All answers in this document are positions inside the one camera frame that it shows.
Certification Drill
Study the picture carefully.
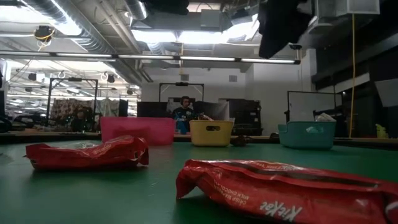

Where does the black upright panel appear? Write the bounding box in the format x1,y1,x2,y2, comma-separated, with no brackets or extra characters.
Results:
118,98,129,118

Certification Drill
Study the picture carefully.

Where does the yellow-green object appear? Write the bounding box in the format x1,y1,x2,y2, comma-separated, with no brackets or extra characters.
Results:
375,123,389,139

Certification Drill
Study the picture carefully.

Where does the red plastic bin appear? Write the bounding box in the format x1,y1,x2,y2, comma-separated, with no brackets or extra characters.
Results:
99,116,177,146

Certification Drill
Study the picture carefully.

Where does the black monitor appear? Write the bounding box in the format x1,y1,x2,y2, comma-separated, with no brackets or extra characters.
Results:
136,101,170,118

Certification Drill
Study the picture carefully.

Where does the clear red candy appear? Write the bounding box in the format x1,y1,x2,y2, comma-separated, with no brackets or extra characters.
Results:
314,112,337,123

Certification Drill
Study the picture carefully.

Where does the red KitKat bar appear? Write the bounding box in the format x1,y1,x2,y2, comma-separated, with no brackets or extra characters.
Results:
175,159,398,224
25,135,150,171

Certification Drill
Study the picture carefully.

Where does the yellow plastic bin with handles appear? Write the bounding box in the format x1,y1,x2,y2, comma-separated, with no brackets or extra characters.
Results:
188,119,234,147

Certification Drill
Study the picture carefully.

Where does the whiteboard with black frame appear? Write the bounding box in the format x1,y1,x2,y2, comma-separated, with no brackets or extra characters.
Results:
286,90,343,123

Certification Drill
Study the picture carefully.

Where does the long ceiling light bar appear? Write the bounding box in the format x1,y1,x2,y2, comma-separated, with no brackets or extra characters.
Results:
0,52,301,65

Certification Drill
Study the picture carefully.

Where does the silver ventilation duct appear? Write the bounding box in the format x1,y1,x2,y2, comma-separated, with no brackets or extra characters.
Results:
18,0,150,54

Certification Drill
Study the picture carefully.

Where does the black cabinet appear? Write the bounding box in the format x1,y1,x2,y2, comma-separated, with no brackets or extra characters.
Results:
228,98,262,136

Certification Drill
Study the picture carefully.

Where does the yellow hanging cable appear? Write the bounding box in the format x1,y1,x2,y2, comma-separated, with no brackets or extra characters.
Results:
348,12,357,139

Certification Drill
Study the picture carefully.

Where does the white ceiling vent box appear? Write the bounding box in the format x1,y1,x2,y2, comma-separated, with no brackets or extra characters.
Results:
317,0,381,18

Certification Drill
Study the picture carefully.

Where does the person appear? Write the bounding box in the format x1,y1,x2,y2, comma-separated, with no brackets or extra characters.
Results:
172,95,214,135
70,107,94,132

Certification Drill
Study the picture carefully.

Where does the grey monitor back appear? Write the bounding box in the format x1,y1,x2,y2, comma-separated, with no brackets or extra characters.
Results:
192,101,230,121

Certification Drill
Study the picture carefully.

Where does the patterned hanging cloth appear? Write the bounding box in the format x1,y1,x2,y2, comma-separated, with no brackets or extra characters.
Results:
49,98,94,123

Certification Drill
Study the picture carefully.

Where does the black ceiling-hung device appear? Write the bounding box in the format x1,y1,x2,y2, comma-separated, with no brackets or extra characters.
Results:
33,25,55,43

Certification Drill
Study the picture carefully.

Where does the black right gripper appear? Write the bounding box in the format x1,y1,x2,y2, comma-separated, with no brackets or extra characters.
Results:
257,0,315,59

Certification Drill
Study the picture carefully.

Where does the green table mat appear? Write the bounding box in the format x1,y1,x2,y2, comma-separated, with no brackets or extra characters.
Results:
0,141,398,224

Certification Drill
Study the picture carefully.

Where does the teal plastic bin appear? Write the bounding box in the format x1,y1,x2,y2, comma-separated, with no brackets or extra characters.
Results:
277,120,337,151

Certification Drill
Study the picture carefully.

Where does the white angled panel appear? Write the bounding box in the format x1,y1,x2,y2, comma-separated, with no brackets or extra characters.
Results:
374,77,398,108

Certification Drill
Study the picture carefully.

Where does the black rig frame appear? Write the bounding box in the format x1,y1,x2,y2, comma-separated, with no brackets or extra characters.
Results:
158,82,205,102
45,77,99,125

